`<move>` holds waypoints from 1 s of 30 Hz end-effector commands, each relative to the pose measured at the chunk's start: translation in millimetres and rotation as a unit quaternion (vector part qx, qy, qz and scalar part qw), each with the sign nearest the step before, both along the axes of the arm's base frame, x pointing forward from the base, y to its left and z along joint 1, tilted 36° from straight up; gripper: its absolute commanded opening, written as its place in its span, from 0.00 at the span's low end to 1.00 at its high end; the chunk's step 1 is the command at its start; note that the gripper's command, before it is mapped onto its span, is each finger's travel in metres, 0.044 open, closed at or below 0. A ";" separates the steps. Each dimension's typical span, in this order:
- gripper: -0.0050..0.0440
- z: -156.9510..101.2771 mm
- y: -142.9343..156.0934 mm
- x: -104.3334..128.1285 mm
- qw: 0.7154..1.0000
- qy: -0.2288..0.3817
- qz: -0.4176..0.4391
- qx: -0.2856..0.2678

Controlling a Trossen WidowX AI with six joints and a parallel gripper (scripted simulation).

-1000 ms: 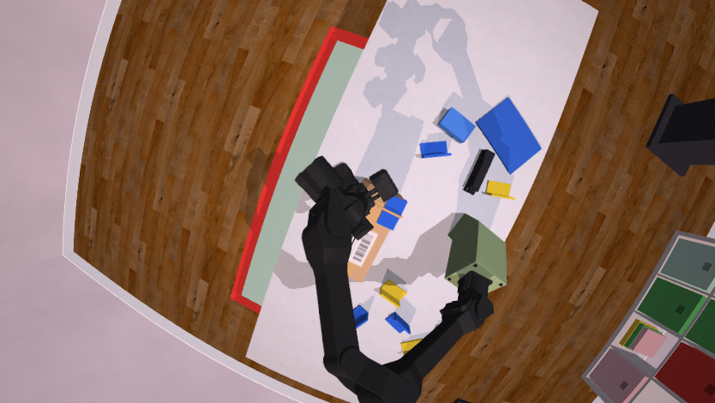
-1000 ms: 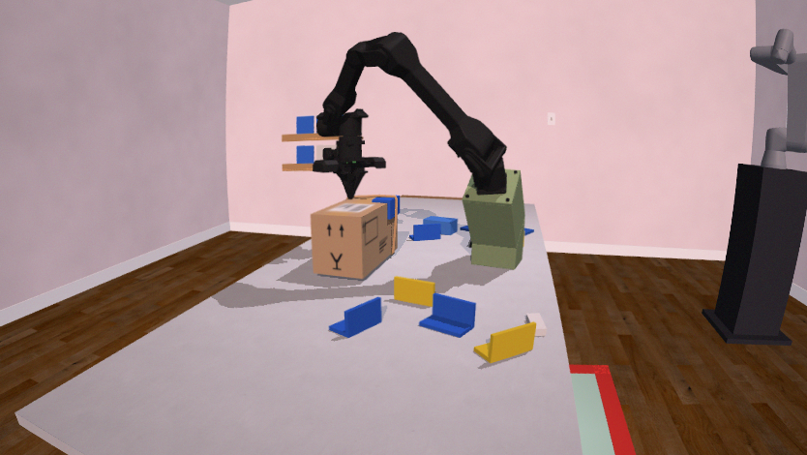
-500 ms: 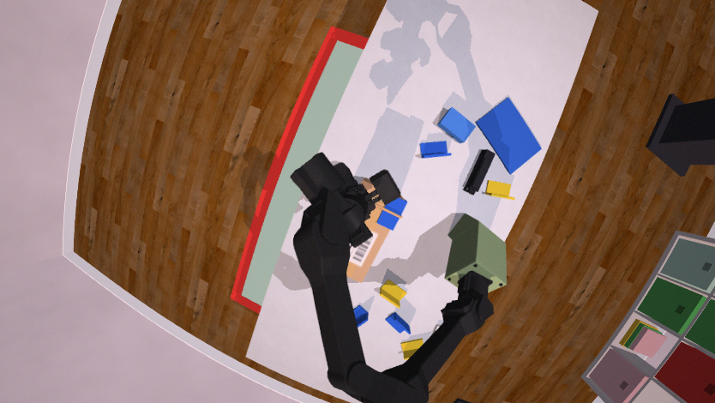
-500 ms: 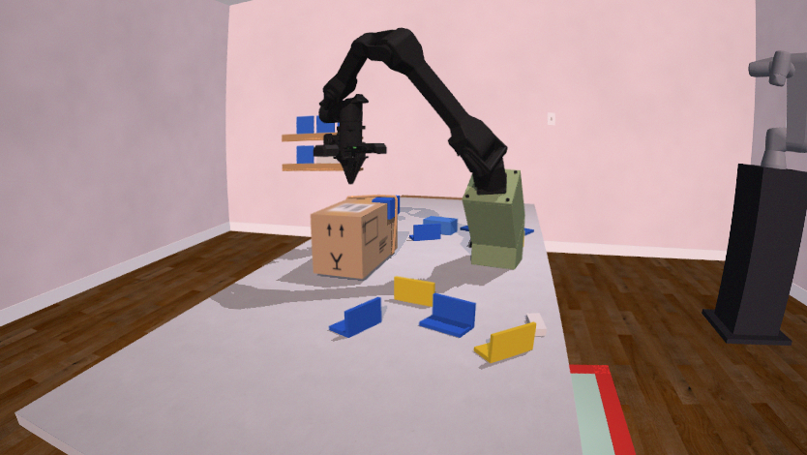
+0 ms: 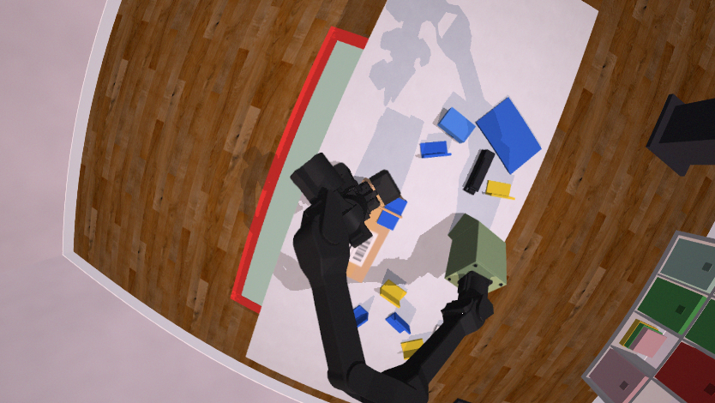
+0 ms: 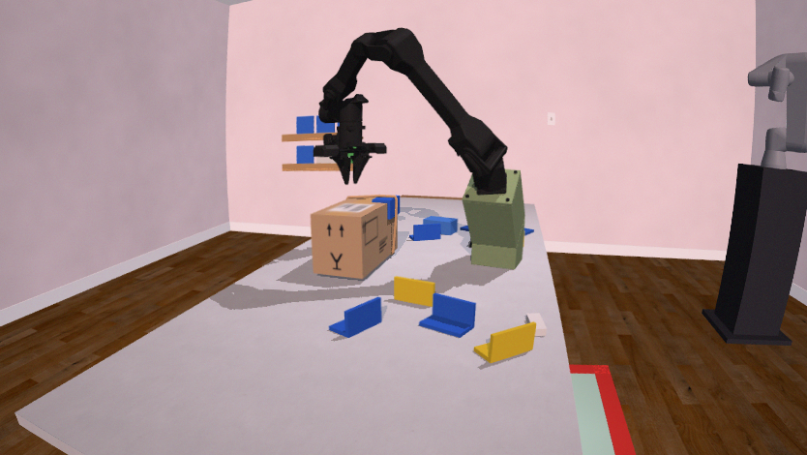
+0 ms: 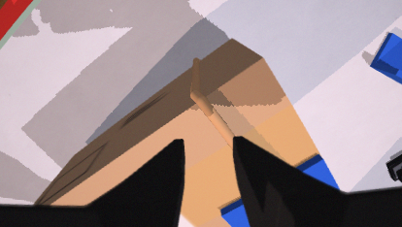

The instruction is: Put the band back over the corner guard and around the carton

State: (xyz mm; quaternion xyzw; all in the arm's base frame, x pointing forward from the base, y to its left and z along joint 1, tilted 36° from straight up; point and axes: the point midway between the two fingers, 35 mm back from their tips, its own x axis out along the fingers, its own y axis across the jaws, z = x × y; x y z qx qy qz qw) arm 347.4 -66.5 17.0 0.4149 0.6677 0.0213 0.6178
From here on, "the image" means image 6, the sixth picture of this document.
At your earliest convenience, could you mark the blue box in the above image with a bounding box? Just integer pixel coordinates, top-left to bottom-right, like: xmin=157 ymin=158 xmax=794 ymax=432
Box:
xmin=423 ymin=216 xmax=458 ymax=235

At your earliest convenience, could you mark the blue flat rectangular slab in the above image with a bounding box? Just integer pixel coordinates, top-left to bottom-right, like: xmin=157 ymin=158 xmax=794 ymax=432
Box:
xmin=460 ymin=226 xmax=534 ymax=236

